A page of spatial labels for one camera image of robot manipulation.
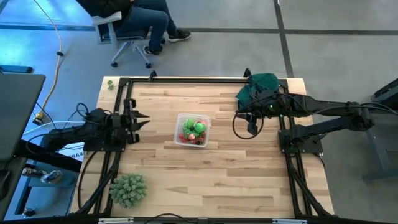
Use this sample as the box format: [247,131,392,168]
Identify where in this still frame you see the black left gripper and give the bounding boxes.
[108,98,151,145]

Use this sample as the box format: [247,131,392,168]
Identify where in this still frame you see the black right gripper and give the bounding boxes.
[237,90,282,137]

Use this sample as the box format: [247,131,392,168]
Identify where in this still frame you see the clear plastic tupperware container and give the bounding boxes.
[173,113,211,149]

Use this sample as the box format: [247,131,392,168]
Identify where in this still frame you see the dark green cloth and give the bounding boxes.
[235,72,280,110]

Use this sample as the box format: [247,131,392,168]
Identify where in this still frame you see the green spiky artificial plant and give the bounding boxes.
[109,173,149,209]

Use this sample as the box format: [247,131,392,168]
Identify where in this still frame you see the white printed paper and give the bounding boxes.
[58,149,86,162]

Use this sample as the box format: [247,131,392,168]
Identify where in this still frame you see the black desk leg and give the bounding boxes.
[15,139,83,174]

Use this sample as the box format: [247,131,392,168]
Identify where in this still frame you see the person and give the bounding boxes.
[76,0,192,56]

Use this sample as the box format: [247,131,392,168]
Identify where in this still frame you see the clear water bottle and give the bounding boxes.
[40,170,63,185]

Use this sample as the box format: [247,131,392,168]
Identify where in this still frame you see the grey office chair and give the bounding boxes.
[91,11,165,69]

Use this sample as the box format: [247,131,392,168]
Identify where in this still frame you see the metallic bottle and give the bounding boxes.
[21,167,43,179]

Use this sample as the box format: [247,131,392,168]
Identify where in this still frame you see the dark grey desk top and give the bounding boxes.
[0,73,47,161]

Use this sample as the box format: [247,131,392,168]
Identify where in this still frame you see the blue-grey metal cart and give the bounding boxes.
[362,77,398,183]

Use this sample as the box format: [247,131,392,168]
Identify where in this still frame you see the dark blue flat bar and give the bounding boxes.
[0,64,34,74]

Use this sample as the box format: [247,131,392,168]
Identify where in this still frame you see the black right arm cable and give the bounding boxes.
[231,93,398,141]

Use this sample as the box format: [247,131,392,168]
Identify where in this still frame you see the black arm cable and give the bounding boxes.
[26,101,114,156]
[231,93,398,141]

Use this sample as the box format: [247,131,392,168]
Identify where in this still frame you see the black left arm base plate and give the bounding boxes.
[75,136,127,152]

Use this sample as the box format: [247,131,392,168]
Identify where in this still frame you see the black aluminium table frame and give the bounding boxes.
[73,68,335,218]

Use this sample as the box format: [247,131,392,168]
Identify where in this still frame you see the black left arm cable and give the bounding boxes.
[26,101,114,156]

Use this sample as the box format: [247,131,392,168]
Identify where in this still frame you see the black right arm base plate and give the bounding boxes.
[278,128,324,154]

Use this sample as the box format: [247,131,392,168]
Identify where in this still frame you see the white floor cable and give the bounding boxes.
[22,119,86,136]

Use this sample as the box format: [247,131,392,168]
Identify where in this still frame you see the black floor cable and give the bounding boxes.
[34,101,91,131]

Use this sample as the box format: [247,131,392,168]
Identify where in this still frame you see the tan floor cable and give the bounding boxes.
[32,0,63,121]

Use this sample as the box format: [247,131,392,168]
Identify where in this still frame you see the thin black cable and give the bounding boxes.
[144,212,195,224]

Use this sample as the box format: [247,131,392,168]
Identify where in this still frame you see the white metal bracket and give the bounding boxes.
[98,217,135,224]
[272,218,308,224]

